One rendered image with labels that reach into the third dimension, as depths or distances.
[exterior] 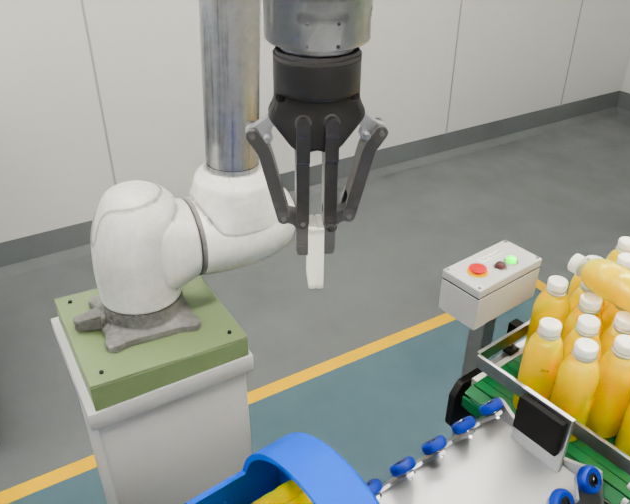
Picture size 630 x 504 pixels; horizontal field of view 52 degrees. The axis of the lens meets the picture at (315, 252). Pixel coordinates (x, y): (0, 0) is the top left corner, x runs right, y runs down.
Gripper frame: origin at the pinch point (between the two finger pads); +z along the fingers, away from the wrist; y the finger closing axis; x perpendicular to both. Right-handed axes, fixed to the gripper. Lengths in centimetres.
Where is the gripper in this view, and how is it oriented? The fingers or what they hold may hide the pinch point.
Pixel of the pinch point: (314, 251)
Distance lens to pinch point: 64.0
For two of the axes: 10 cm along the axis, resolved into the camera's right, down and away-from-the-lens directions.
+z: -0.1, 8.5, 5.2
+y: 10.0, -0.4, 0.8
